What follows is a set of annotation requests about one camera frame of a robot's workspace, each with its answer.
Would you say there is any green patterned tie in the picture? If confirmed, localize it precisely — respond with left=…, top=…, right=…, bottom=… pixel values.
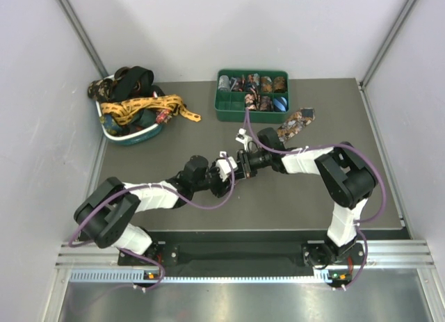
left=99, top=114, right=122, bottom=137

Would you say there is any left aluminium frame post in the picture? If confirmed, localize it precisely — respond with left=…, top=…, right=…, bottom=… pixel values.
left=56, top=0, right=108, bottom=77

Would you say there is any teal floral rolled tie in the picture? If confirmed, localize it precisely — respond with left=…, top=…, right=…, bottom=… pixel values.
left=245, top=73, right=260, bottom=92

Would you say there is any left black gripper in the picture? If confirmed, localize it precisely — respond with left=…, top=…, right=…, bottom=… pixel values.
left=192, top=159, right=234, bottom=197

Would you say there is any grey slotted cable duct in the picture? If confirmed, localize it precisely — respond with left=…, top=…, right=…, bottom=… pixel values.
left=70, top=269, right=348, bottom=284

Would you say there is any aluminium front rail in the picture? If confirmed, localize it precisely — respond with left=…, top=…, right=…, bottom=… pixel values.
left=56, top=240, right=435, bottom=269

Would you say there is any pink floral rolled tie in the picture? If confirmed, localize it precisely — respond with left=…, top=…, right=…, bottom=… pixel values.
left=244, top=92, right=259, bottom=111

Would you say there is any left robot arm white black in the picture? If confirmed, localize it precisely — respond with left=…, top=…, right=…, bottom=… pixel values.
left=74, top=152, right=238, bottom=264

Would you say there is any dark red rolled tie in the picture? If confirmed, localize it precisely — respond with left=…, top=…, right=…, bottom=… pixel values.
left=230, top=75, right=245, bottom=92

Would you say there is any red patterned tie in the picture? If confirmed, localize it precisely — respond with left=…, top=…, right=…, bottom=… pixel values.
left=156, top=108, right=172, bottom=124

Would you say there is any white teal basket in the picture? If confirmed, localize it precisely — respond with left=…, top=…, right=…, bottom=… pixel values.
left=92, top=74, right=162, bottom=145

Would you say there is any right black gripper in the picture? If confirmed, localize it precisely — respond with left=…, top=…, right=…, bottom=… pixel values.
left=231, top=149, right=272, bottom=182

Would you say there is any grey rolled tie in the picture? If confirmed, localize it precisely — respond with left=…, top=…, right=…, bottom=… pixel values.
left=218, top=74, right=231, bottom=92

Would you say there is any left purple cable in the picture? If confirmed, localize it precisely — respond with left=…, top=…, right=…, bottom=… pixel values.
left=67, top=153, right=236, bottom=290

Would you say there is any brown pink rolled tie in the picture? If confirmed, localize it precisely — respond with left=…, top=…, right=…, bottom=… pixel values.
left=259, top=95, right=273, bottom=112

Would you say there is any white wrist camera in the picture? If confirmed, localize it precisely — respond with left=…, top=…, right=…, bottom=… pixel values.
left=216, top=152, right=238, bottom=182
left=236, top=128, right=253, bottom=152

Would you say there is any dark brown rolled tie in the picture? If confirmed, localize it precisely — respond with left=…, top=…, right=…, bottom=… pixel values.
left=273, top=76, right=287, bottom=93

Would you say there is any green compartment tray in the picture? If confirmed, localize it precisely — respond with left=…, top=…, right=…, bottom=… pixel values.
left=214, top=69, right=291, bottom=124

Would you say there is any yellow patterned tie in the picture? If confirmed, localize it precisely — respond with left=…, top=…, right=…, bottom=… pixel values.
left=99, top=95, right=202, bottom=125

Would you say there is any brown floral tie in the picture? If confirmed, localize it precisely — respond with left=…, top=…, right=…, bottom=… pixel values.
left=276, top=108, right=315, bottom=143

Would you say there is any blue striped rolled tie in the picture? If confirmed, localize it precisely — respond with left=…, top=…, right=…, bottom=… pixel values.
left=273, top=96, right=289, bottom=113

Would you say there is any purple cable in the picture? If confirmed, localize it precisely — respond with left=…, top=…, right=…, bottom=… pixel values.
left=67, top=153, right=236, bottom=290
left=243, top=108, right=387, bottom=291

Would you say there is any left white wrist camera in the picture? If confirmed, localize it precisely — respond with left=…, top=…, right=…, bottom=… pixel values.
left=216, top=152, right=238, bottom=182

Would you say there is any black tie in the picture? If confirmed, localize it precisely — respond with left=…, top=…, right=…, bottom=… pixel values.
left=111, top=66, right=165, bottom=102

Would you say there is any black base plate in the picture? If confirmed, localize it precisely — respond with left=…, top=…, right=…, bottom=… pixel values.
left=118, top=230, right=366, bottom=277

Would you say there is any right aluminium frame post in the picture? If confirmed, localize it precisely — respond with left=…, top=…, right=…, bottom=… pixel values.
left=358, top=0, right=419, bottom=90

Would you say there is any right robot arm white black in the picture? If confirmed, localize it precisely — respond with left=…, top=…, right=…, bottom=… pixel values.
left=236, top=128, right=383, bottom=264

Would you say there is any aluminium frame post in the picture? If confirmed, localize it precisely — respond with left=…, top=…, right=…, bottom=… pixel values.
left=56, top=0, right=108, bottom=77
left=358, top=0, right=419, bottom=90

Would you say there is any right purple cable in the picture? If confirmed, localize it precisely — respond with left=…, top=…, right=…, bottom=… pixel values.
left=243, top=108, right=387, bottom=291

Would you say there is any dark floral tie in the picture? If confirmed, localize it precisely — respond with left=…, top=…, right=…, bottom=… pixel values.
left=87, top=79, right=113, bottom=102

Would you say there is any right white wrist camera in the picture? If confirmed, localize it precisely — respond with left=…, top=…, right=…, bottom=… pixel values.
left=236, top=128, right=253, bottom=152

